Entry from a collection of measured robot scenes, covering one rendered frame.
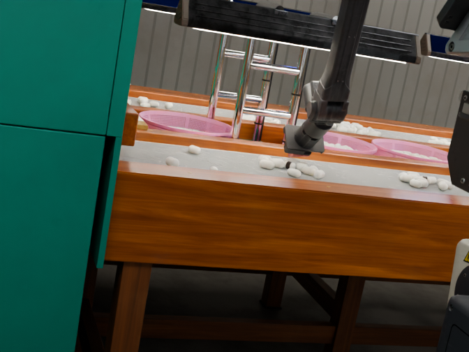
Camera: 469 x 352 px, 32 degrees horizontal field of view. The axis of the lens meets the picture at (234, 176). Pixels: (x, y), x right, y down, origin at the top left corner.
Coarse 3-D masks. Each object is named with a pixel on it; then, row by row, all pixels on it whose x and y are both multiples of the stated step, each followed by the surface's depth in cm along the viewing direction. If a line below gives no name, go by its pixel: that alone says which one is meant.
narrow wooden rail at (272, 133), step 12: (144, 108) 233; (156, 108) 237; (180, 120) 235; (228, 120) 239; (240, 132) 241; (252, 132) 242; (264, 132) 244; (276, 132) 245; (336, 132) 254; (396, 144) 258; (420, 144) 261; (432, 144) 266; (444, 156) 265
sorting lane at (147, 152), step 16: (144, 144) 197; (160, 144) 200; (128, 160) 178; (144, 160) 180; (160, 160) 183; (192, 160) 189; (208, 160) 192; (224, 160) 195; (240, 160) 199; (256, 160) 202; (304, 160) 213; (288, 176) 191; (304, 176) 194; (336, 176) 201; (352, 176) 204; (368, 176) 208; (384, 176) 211; (432, 176) 224; (448, 176) 228; (432, 192) 202; (448, 192) 206; (464, 192) 210
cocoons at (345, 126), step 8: (144, 104) 245; (152, 104) 252; (168, 104) 254; (272, 120) 258; (344, 128) 271; (352, 128) 275; (360, 128) 279; (368, 128) 281; (432, 136) 288; (440, 144) 280; (448, 144) 280
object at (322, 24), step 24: (192, 0) 183; (216, 0) 185; (192, 24) 182; (216, 24) 184; (240, 24) 186; (264, 24) 188; (288, 24) 190; (312, 24) 193; (360, 48) 196; (384, 48) 198; (408, 48) 201
